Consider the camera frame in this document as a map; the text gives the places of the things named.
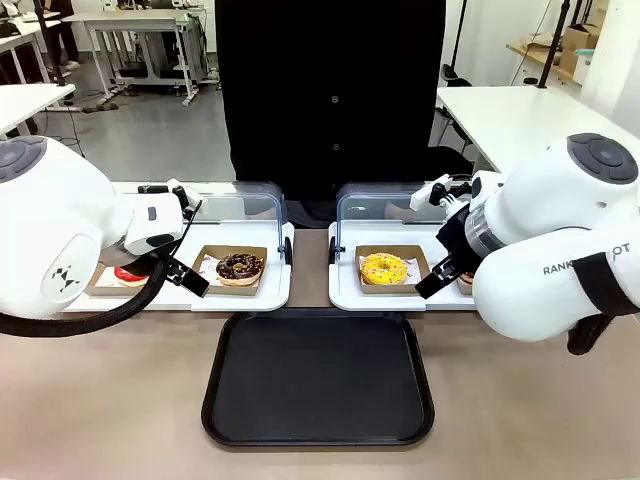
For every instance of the white large table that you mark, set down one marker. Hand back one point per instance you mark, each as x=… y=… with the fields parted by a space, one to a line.
x=510 y=120

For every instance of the white display case base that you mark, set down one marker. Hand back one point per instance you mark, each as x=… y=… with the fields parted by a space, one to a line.
x=350 y=300
x=250 y=300

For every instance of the white side table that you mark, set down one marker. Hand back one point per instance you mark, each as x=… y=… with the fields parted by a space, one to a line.
x=30 y=102

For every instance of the wooden shelf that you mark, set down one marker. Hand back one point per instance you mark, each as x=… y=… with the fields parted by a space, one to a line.
x=535 y=57

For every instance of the red glazed donut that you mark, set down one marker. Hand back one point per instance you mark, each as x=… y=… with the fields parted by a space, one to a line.
x=127 y=275

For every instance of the black office chair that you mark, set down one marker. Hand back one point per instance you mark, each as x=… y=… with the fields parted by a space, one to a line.
x=452 y=75

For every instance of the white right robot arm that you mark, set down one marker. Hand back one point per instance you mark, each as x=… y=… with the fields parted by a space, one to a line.
x=550 y=225

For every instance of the chocolate sprinkled donut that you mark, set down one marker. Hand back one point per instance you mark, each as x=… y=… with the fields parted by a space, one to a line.
x=240 y=267

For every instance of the cardboard box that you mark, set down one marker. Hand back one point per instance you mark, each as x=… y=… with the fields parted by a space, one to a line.
x=575 y=45

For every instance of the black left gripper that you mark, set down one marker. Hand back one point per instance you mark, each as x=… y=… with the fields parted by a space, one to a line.
x=131 y=259

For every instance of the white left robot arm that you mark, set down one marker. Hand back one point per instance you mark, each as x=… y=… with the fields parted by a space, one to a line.
x=50 y=225

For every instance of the background person legs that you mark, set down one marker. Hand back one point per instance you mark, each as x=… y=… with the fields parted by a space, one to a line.
x=67 y=35

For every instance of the yellow glazed donut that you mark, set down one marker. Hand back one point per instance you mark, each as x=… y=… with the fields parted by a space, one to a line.
x=382 y=267

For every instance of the person in black clothes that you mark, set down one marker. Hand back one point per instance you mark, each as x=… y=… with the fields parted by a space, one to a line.
x=330 y=100

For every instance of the pink striped chocolate donut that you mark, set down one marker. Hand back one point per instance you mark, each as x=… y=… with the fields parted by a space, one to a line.
x=466 y=277

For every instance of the black serving tray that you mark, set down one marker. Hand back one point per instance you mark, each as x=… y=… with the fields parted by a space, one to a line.
x=320 y=375

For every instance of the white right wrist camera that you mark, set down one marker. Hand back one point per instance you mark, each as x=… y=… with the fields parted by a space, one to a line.
x=425 y=195

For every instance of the black camera pole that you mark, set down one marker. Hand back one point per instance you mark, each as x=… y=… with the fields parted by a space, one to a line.
x=52 y=45
x=552 y=45

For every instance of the tan top desk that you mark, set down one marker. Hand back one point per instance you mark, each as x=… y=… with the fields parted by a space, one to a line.
x=130 y=19

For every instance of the clear display case lid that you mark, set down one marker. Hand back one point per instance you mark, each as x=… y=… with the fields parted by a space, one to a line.
x=240 y=205
x=370 y=205

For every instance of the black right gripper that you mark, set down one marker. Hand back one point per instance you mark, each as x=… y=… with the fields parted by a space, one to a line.
x=457 y=240

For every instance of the cardboard donut tray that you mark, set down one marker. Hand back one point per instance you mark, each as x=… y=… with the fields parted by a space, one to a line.
x=465 y=290
x=197 y=285
x=100 y=286
x=420 y=252

